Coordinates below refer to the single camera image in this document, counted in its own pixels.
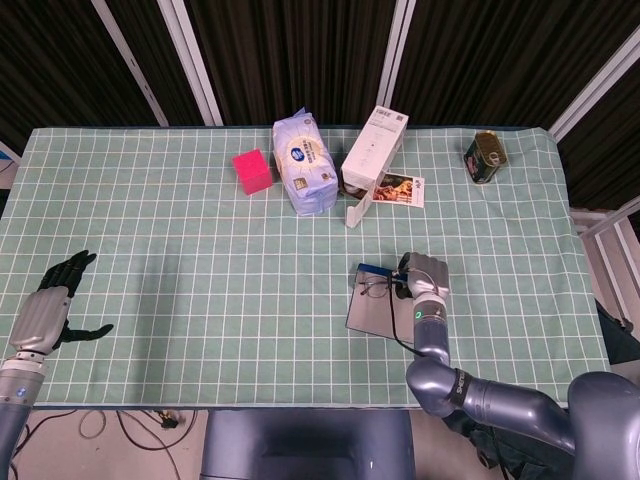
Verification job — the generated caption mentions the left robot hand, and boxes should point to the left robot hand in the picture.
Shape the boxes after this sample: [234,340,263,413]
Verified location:
[8,249,115,357]

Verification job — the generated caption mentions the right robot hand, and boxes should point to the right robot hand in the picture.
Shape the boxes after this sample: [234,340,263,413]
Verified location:
[397,251,451,304]

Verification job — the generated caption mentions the thin-framed eyeglasses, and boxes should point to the thin-framed eyeglasses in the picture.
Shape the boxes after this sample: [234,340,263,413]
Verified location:
[358,278,401,301]

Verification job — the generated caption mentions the blue glasses case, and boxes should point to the blue glasses case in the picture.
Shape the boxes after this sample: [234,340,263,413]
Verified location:
[345,261,416,345]

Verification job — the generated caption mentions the printed photo card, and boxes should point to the printed photo card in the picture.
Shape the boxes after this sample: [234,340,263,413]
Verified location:
[372,171,426,209]

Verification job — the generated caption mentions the dark green tin can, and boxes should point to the dark green tin can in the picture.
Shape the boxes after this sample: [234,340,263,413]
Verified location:
[462,130,509,186]

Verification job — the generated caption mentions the white carton box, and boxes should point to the white carton box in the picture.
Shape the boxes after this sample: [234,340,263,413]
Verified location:
[339,105,410,230]

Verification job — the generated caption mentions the white blue sign board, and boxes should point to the white blue sign board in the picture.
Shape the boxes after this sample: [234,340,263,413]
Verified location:
[0,139,21,190]

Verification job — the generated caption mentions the green checked tablecloth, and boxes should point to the green checked tablecloth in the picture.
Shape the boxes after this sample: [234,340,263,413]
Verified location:
[0,125,612,409]

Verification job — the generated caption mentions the light blue tissue pack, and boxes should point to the light blue tissue pack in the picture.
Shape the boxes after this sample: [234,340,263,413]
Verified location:
[272,106,339,217]

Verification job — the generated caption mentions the white metal rack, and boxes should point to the white metal rack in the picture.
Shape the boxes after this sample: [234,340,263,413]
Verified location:
[569,192,640,321]

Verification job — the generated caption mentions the pink cube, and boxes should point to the pink cube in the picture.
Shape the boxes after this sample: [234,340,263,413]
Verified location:
[231,148,274,196]

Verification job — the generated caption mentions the blue-grey robot torso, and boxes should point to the blue-grey robot torso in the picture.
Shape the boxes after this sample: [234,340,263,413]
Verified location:
[199,408,417,480]

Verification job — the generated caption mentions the black pleated curtain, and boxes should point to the black pleated curtain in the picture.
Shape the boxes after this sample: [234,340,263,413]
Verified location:
[0,0,640,211]

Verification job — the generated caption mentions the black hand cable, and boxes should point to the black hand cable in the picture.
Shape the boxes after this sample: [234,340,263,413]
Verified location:
[387,272,426,359]

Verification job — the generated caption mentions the floor cables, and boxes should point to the floor cables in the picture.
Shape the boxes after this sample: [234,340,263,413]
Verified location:
[9,408,201,480]

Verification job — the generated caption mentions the white frame post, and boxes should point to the white frame post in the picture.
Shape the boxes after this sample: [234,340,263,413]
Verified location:
[382,0,416,126]
[157,0,224,126]
[91,0,169,126]
[547,37,640,141]

